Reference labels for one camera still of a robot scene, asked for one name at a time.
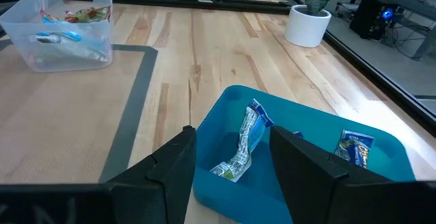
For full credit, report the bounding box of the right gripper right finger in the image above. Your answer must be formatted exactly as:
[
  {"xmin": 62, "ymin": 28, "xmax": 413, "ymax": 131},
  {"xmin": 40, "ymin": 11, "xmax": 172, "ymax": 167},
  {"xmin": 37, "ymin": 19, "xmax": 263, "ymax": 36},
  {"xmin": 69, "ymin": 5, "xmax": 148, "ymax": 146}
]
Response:
[{"xmin": 269, "ymin": 125, "xmax": 436, "ymax": 224}]

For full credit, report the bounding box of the gray bordered table mat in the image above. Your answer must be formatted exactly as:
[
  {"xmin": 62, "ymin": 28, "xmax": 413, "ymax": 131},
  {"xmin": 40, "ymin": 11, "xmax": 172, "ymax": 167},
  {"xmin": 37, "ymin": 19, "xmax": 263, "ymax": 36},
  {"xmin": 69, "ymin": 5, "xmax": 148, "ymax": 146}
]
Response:
[{"xmin": 0, "ymin": 39, "xmax": 159, "ymax": 184}]

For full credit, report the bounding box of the green plant in white pot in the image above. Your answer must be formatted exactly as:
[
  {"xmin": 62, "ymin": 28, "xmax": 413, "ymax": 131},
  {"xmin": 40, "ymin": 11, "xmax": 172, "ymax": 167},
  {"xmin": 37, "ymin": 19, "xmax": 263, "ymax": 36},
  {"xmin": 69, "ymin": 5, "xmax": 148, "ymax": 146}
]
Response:
[{"xmin": 284, "ymin": 0, "xmax": 347, "ymax": 48}]

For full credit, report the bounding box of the teal plastic bin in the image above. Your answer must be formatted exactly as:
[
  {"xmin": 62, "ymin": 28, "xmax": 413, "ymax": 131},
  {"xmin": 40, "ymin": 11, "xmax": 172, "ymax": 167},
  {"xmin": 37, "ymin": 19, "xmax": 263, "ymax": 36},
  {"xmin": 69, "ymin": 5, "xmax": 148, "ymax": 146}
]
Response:
[{"xmin": 192, "ymin": 84, "xmax": 417, "ymax": 224}]

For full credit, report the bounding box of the black computer with blue lights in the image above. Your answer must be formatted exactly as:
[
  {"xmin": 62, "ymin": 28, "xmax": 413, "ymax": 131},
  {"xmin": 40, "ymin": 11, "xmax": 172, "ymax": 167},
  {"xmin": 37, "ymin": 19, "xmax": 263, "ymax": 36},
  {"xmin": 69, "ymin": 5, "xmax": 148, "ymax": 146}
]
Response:
[{"xmin": 349, "ymin": 0, "xmax": 398, "ymax": 42}]

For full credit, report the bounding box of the blue green granola bar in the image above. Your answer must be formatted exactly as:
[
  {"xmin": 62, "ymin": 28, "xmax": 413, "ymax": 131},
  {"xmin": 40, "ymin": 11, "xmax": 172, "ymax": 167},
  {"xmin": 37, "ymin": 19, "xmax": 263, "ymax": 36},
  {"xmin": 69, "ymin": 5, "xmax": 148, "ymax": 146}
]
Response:
[{"xmin": 33, "ymin": 31, "xmax": 82, "ymax": 44}]

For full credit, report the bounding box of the blue Chewy granola bar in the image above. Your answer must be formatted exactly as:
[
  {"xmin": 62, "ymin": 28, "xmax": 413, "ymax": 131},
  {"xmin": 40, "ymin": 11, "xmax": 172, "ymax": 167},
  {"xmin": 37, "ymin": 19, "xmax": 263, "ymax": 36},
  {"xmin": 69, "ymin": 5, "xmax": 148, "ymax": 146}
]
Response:
[
  {"xmin": 209, "ymin": 98, "xmax": 275, "ymax": 183},
  {"xmin": 333, "ymin": 129, "xmax": 375, "ymax": 170}
]

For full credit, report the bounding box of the clear plastic bin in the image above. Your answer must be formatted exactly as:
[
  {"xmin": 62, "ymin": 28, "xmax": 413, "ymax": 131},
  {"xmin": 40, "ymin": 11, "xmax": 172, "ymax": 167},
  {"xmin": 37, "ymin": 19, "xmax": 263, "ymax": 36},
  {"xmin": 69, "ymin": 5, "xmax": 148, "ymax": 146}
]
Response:
[{"xmin": 0, "ymin": 0, "xmax": 114, "ymax": 74}]

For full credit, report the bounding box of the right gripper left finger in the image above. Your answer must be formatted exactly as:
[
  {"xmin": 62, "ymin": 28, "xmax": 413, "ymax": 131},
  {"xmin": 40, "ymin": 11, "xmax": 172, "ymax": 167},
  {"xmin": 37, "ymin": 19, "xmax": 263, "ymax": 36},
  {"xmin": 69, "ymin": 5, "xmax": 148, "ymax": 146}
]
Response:
[{"xmin": 0, "ymin": 125, "xmax": 198, "ymax": 224}]

